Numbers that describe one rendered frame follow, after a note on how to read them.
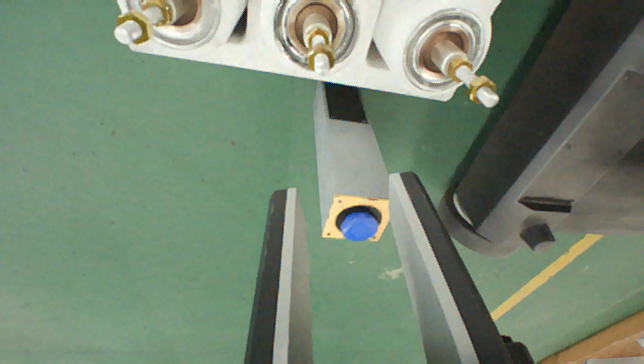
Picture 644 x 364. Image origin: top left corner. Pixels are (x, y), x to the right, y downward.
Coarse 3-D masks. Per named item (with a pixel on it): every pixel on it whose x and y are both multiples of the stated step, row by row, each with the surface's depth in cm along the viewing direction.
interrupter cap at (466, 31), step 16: (432, 16) 25; (448, 16) 25; (464, 16) 25; (416, 32) 25; (432, 32) 26; (448, 32) 26; (464, 32) 26; (480, 32) 26; (416, 48) 26; (432, 48) 27; (464, 48) 27; (480, 48) 27; (416, 64) 27; (432, 64) 28; (416, 80) 29; (432, 80) 29; (448, 80) 29
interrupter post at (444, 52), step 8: (440, 48) 26; (448, 48) 25; (456, 48) 25; (432, 56) 27; (440, 56) 25; (448, 56) 24; (456, 56) 24; (464, 56) 24; (440, 64) 25; (448, 64) 25
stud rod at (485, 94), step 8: (456, 72) 24; (464, 72) 23; (472, 72) 23; (464, 80) 23; (472, 80) 22; (480, 88) 21; (488, 88) 21; (480, 96) 21; (488, 96) 20; (496, 96) 20; (488, 104) 20
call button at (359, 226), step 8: (352, 216) 31; (360, 216) 31; (368, 216) 31; (344, 224) 31; (352, 224) 31; (360, 224) 31; (368, 224) 31; (376, 224) 31; (344, 232) 32; (352, 232) 32; (360, 232) 32; (368, 232) 32; (376, 232) 32; (352, 240) 33; (360, 240) 33
